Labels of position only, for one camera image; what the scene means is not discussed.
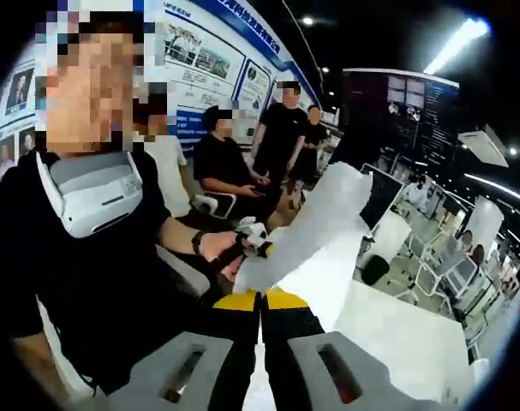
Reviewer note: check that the white monitor desk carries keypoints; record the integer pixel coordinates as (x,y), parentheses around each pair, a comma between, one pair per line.
(388,244)

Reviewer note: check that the black waste bin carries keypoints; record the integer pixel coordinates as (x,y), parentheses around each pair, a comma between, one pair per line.
(376,270)

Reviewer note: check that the curved ceiling light strip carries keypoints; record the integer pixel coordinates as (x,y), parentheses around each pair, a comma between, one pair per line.
(495,185)

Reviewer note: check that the white-framed computer monitor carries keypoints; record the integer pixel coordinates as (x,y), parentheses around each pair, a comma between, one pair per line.
(384,201)

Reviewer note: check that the white table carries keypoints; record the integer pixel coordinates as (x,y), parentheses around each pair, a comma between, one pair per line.
(392,325)

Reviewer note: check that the large hanging dark display screen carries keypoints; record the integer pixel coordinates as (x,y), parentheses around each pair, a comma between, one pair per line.
(371,111)

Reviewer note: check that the person's left hand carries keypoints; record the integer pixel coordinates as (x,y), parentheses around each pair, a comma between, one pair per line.
(212,246)

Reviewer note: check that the ceiling air conditioner unit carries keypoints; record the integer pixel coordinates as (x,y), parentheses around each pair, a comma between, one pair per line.
(482,145)

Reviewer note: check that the person's black shirt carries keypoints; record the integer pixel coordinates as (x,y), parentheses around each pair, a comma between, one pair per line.
(92,278)

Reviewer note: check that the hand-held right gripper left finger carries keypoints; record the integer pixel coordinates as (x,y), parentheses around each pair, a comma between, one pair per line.
(148,377)

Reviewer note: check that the long ceiling light strip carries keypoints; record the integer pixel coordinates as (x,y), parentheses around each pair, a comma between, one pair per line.
(456,45)

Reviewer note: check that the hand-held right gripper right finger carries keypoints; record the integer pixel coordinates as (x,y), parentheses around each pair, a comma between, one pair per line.
(300,359)

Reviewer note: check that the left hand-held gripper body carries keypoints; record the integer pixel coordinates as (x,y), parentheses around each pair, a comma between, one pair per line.
(251,229)

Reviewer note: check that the white neck-worn device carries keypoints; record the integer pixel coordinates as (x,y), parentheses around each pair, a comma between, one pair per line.
(97,197)

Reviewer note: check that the stack of white printing papers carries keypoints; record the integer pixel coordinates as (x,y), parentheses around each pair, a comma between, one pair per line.
(311,222)

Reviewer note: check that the blue white wall display board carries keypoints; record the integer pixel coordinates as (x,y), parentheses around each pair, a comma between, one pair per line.
(208,55)

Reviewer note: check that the black wristband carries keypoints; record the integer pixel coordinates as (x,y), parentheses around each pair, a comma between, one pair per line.
(197,244)

